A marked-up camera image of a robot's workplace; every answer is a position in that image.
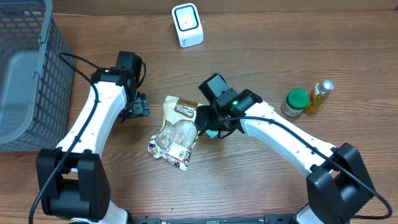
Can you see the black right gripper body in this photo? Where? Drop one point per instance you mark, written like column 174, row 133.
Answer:
column 203, row 119

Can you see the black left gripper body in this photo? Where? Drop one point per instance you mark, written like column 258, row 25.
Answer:
column 140, row 107

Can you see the teal white snack packet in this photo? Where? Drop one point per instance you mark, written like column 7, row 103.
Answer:
column 211, row 134

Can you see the brown white snack packet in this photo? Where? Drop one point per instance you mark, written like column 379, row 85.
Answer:
column 178, row 135

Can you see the green lid white jar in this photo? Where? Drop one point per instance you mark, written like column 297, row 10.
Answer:
column 295, row 102

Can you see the yellow juice bottle silver cap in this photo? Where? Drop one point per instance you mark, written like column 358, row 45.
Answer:
column 318, row 95

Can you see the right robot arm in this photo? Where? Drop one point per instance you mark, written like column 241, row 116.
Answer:
column 338, row 183

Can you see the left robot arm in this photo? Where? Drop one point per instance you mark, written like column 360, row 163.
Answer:
column 72, row 180

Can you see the white barcode scanner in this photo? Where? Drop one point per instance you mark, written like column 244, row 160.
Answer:
column 188, row 25

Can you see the grey plastic mesh basket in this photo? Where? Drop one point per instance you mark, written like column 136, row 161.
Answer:
column 35, row 84

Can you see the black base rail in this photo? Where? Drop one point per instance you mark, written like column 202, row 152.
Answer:
column 267, row 219

